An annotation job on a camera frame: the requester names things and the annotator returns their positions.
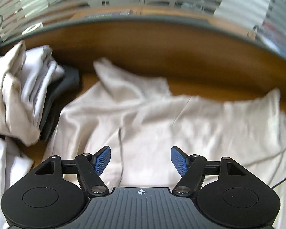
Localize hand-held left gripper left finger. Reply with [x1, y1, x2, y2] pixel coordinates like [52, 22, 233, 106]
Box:
[33, 146, 111, 196]

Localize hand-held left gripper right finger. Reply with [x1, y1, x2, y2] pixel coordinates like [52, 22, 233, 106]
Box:
[170, 146, 251, 196]

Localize white cotton pants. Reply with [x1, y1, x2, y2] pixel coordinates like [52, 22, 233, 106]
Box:
[42, 57, 286, 229]

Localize cream satin pants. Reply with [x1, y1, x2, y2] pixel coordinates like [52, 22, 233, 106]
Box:
[0, 40, 42, 146]

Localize dark grey cloth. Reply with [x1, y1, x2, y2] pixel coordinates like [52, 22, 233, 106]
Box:
[39, 65, 81, 142]

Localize white cloth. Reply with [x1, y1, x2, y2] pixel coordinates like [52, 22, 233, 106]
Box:
[0, 132, 35, 229]

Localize wooden desk panel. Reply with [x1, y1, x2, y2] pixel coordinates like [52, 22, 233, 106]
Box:
[0, 20, 286, 101]

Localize red and white papers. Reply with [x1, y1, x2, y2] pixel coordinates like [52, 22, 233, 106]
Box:
[260, 17, 286, 55]

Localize black cable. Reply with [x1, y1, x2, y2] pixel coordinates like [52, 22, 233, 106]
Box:
[269, 169, 286, 189]

